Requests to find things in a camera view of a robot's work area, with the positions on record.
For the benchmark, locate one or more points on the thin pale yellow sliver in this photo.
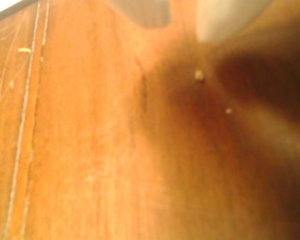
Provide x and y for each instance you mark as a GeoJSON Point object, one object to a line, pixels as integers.
{"type": "Point", "coordinates": [24, 50]}

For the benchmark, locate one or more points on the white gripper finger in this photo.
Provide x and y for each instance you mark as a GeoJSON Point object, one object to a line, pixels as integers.
{"type": "Point", "coordinates": [215, 20]}
{"type": "Point", "coordinates": [150, 12]}

